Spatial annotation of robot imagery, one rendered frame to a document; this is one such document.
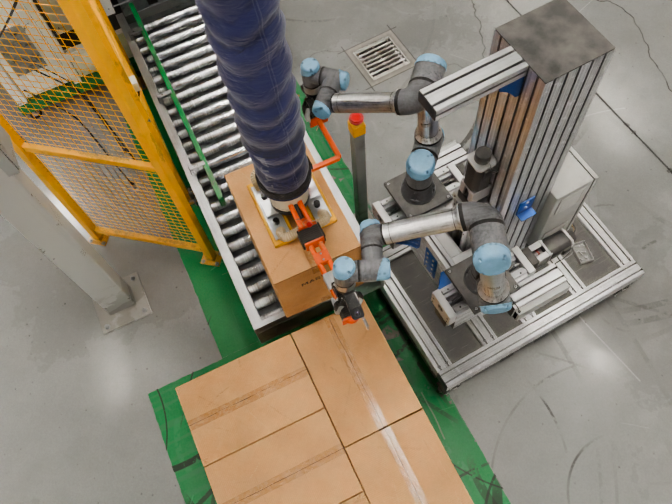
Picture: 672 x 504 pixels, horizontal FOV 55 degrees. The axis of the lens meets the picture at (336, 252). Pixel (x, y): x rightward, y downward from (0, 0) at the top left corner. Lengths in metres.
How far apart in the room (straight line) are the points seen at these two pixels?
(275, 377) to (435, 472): 0.84
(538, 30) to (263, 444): 2.03
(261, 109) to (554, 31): 0.92
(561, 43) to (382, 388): 1.70
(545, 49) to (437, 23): 2.96
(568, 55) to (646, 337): 2.23
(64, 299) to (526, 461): 2.79
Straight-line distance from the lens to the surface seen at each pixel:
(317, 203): 2.74
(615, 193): 4.30
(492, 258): 2.04
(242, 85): 2.03
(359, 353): 3.07
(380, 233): 2.18
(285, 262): 2.68
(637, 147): 4.54
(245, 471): 3.02
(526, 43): 2.05
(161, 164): 3.08
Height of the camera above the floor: 3.48
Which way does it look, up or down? 64 degrees down
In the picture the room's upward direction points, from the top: 8 degrees counter-clockwise
